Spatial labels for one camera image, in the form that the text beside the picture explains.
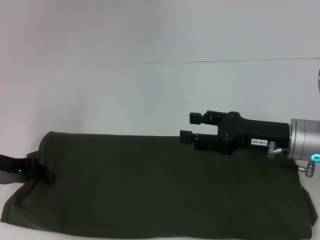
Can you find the dark green FREE T-shirt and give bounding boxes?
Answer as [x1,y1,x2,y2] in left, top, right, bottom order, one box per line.
[0,130,314,240]

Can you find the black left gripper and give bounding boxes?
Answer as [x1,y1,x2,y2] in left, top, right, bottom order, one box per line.
[0,153,56,186]

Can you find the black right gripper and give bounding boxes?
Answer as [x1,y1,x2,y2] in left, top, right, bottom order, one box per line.
[179,109,293,156]

